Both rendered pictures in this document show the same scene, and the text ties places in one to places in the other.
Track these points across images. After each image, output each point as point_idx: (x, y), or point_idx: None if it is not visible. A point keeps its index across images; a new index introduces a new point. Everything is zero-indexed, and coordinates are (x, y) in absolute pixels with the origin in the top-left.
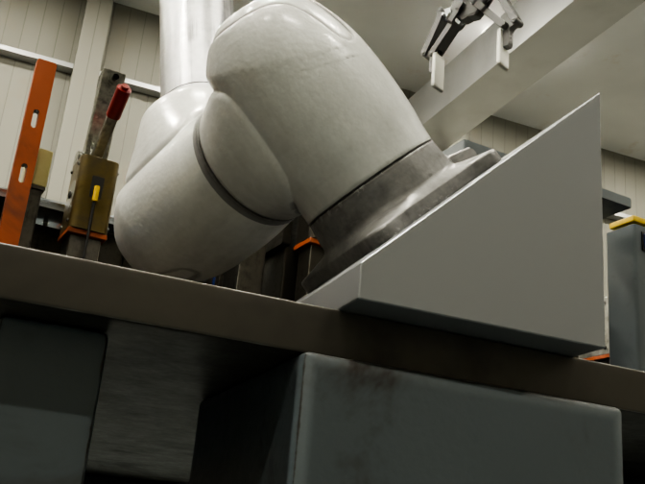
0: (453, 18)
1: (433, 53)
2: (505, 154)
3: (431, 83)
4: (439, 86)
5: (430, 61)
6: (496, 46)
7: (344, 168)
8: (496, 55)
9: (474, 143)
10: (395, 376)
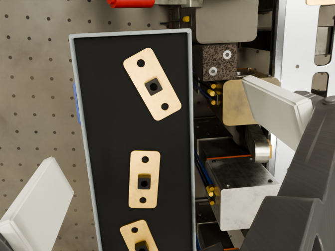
0: (257, 210)
1: (304, 98)
2: (78, 106)
3: (252, 76)
4: (249, 101)
5: (319, 99)
6: (37, 183)
7: None
8: (44, 167)
9: (71, 53)
10: None
